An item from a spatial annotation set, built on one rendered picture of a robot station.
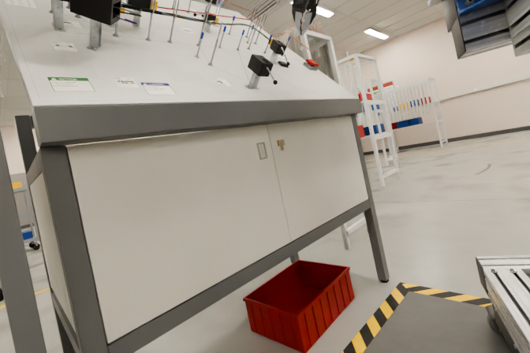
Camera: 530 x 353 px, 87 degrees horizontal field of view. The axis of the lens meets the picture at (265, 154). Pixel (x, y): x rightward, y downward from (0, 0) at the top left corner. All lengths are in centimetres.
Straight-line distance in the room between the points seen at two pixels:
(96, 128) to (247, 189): 42
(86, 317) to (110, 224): 17
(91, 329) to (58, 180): 29
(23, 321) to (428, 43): 935
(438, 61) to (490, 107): 177
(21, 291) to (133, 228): 20
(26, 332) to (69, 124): 34
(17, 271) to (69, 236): 9
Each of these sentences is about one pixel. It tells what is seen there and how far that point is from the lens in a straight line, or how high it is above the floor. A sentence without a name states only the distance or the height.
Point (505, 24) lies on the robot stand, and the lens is 92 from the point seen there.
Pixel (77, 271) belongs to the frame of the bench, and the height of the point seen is 56.
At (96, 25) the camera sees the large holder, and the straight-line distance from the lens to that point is 88.
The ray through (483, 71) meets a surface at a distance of 908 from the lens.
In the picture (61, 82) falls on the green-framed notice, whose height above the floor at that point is 93.
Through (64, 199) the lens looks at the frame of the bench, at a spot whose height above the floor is 70.
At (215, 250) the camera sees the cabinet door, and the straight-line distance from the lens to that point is 78.
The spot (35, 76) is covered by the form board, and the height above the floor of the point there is 95.
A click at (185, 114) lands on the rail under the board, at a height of 84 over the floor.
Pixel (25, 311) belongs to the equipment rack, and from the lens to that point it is 62.
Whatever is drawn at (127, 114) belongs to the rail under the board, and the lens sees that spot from 66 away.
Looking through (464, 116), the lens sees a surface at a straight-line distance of 910.
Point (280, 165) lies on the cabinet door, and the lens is 93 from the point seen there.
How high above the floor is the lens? 70
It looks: level
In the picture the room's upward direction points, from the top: 12 degrees counter-clockwise
